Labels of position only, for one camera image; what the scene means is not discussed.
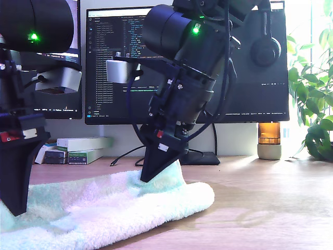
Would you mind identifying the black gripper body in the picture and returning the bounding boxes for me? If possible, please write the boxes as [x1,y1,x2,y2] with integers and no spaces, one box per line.
[149,69,216,155]

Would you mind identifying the pastel printed tea towel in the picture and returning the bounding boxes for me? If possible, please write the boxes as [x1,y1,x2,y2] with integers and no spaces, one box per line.
[0,159,216,250]

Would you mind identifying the small white box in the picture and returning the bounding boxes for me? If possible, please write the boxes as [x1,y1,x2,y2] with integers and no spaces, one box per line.
[34,144,58,165]

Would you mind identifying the small dark box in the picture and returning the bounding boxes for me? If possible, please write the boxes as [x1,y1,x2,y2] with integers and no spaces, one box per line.
[44,151,66,165]

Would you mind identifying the green and white box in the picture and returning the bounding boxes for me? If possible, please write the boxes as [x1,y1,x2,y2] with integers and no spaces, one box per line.
[68,148,105,166]

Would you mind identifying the black Huawei monitor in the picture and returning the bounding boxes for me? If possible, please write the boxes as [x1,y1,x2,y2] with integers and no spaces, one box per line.
[84,2,290,166]

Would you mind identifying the long white box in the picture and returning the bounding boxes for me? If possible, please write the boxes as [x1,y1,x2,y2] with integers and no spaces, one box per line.
[56,136,114,153]

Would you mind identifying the black monitor showing terminal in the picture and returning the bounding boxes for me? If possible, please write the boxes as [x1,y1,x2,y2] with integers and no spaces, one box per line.
[18,0,83,120]

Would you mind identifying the amber glass jar grey base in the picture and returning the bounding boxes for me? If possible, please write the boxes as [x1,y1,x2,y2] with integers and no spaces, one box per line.
[257,122,283,160]

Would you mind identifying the black headphones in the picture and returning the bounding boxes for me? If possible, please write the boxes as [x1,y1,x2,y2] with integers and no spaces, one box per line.
[249,0,282,67]

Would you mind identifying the green leafy houseplant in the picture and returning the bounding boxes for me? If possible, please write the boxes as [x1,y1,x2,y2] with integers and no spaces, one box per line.
[286,0,333,161]

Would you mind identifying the black looped desk cable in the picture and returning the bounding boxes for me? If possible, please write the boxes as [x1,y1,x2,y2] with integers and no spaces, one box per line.
[110,144,146,168]

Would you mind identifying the thin black stand cable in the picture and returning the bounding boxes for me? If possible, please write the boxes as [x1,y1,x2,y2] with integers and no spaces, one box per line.
[187,147,205,164]

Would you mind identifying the black monitor power cable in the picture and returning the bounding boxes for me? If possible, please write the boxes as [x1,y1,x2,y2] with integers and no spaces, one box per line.
[212,123,219,157]

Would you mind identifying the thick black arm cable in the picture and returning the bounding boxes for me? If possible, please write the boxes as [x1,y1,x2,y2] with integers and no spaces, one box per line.
[186,7,235,143]

